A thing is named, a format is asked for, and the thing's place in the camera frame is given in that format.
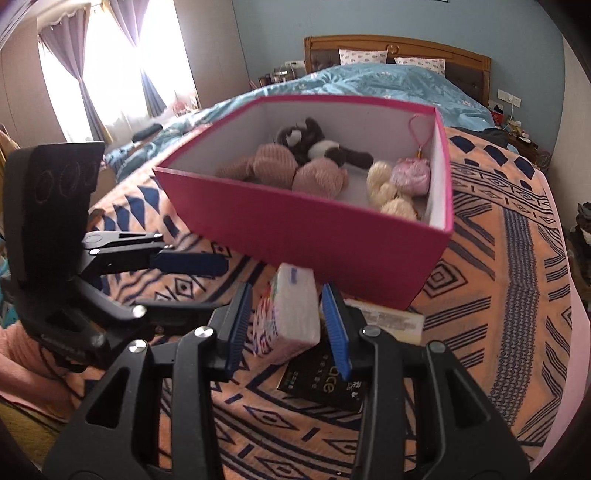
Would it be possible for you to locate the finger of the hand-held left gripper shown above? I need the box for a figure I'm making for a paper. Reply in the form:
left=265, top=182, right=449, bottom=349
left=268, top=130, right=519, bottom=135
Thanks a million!
left=133, top=298, right=232, bottom=348
left=81, top=231, right=229, bottom=280

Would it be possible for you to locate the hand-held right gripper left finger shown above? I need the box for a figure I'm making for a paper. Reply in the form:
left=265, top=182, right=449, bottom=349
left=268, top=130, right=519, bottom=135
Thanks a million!
left=41, top=282, right=254, bottom=480

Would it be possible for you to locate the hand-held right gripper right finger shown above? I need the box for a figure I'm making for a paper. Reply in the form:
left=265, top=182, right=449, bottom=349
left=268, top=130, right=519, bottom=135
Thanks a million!
left=321, top=282, right=529, bottom=480

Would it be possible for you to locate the flower print tissue pack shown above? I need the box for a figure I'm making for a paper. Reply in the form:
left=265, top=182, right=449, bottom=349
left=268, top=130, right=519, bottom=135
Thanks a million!
left=252, top=263, right=322, bottom=363

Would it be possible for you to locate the black tissue pack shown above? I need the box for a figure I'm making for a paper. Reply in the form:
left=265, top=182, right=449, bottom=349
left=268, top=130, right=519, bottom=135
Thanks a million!
left=276, top=342, right=370, bottom=413

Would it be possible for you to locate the pale yellow packet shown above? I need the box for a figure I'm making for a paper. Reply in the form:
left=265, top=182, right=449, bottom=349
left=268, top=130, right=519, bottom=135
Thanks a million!
left=344, top=299, right=426, bottom=344

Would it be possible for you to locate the pink cardboard box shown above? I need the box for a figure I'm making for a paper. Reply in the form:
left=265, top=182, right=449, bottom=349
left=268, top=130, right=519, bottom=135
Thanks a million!
left=152, top=95, right=454, bottom=311

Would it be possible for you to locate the pink knitted plush toy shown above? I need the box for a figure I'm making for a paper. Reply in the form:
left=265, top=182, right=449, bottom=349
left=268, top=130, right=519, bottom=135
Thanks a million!
left=215, top=143, right=349, bottom=200

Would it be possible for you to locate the cream bunny plush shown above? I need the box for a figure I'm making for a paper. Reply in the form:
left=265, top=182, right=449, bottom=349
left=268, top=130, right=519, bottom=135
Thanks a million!
left=367, top=160, right=419, bottom=221

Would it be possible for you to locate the pink brocade pouch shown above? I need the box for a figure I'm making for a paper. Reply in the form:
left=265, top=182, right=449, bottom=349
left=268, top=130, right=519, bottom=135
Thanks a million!
left=390, top=113, right=432, bottom=197

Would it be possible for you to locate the brown and white plush toy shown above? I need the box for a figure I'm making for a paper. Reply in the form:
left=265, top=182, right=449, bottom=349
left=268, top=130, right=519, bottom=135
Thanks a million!
left=274, top=117, right=375, bottom=169

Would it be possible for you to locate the person's left forearm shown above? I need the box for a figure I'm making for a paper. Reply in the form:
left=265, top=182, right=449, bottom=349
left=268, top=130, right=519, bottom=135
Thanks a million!
left=0, top=318, right=93, bottom=421

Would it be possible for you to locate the yellow garment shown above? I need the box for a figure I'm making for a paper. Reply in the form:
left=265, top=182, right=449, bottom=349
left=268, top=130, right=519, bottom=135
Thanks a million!
left=0, top=124, right=21, bottom=160

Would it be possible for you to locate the black bag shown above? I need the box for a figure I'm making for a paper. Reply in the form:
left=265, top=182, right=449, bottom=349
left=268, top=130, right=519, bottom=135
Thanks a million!
left=131, top=124, right=163, bottom=144

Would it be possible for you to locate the orange patterned blanket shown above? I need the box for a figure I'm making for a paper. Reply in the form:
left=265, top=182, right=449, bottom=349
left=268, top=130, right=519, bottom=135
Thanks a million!
left=60, top=124, right=575, bottom=480

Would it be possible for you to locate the purple curtain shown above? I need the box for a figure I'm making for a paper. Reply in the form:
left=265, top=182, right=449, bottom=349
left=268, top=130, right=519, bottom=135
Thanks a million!
left=108, top=0, right=167, bottom=116
left=39, top=9, right=107, bottom=141

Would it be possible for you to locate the cluttered bedside table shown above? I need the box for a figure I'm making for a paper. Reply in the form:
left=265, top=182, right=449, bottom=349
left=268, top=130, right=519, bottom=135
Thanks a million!
left=252, top=60, right=305, bottom=88

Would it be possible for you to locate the pink bed sheet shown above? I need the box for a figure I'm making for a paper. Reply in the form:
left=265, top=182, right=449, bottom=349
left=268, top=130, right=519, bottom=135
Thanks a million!
left=545, top=222, right=591, bottom=462

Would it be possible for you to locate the blue duvet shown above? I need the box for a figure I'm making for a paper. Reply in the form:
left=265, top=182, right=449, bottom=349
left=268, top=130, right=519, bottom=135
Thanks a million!
left=104, top=64, right=495, bottom=183

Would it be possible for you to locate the dark garment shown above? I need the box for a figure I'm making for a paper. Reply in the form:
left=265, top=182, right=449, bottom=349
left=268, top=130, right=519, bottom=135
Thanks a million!
left=450, top=127, right=509, bottom=148

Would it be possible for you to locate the pile of dark clothes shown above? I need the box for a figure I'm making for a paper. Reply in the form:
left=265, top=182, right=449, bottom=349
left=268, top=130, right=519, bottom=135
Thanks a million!
left=566, top=200, right=591, bottom=301

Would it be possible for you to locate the wooden nightstand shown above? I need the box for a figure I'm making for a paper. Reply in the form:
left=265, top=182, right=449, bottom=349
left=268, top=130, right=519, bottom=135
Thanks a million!
left=505, top=124, right=541, bottom=162

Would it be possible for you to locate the wooden bed headboard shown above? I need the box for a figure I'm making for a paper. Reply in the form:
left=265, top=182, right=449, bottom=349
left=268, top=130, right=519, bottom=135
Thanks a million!
left=303, top=34, right=492, bottom=109

